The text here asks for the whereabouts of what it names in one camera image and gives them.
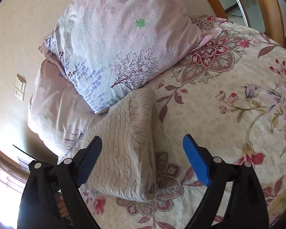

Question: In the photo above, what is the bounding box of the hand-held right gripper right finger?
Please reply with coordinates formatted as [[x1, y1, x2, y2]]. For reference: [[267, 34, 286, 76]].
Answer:
[[183, 134, 270, 229]]

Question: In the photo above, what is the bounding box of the beige cable-knit sweater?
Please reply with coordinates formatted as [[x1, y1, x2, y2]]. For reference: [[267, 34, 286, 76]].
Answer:
[[86, 87, 168, 202]]

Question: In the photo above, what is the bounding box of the pink floral pillow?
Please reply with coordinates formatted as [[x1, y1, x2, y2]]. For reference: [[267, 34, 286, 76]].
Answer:
[[27, 58, 103, 158]]

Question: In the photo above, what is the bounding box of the black cable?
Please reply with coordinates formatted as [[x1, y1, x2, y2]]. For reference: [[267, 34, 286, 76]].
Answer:
[[13, 144, 37, 160]]

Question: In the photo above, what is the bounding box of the wooden headboard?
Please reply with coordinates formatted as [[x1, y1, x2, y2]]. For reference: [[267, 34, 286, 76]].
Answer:
[[193, 0, 230, 19]]

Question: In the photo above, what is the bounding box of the window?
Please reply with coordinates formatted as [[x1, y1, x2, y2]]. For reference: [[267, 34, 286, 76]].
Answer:
[[0, 148, 32, 220]]

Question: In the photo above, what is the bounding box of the floral bedspread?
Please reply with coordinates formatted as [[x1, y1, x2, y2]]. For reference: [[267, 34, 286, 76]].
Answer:
[[57, 15, 286, 229]]

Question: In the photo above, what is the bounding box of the tree print pillow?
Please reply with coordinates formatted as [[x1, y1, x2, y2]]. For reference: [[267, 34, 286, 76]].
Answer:
[[38, 0, 210, 115]]

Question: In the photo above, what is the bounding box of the pink floral sheet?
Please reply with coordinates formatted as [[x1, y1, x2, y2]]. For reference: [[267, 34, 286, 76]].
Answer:
[[195, 26, 224, 46]]

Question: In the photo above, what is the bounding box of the white wall switch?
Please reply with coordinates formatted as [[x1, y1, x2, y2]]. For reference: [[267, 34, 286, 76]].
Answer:
[[16, 74, 27, 90]]

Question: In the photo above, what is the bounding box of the person's left hand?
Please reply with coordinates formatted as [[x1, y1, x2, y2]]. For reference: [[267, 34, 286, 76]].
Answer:
[[56, 193, 70, 220]]

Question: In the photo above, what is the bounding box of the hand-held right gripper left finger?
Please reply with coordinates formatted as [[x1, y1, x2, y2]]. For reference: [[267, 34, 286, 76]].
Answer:
[[17, 135, 103, 229]]

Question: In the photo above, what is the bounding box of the white wall socket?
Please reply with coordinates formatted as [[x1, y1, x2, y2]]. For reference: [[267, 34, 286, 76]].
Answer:
[[14, 88, 25, 101]]

